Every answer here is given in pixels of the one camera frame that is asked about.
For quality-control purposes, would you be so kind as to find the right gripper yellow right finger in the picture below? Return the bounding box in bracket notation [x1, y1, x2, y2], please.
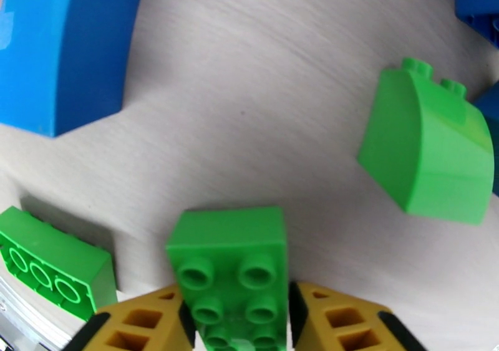
[288, 281, 434, 351]

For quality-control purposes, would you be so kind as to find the curved green lego brick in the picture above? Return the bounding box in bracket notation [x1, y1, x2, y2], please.
[357, 57, 494, 227]

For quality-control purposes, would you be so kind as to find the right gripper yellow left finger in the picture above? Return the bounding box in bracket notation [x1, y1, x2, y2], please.
[72, 283, 196, 351]

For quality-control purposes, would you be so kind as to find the curved blue lego brick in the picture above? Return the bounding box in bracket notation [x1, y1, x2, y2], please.
[0, 0, 143, 138]

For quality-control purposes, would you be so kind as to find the long green lego brick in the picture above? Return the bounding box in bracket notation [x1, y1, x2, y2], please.
[0, 205, 119, 322]

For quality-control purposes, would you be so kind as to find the long blue lego brick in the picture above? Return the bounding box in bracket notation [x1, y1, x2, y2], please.
[473, 85, 499, 197]

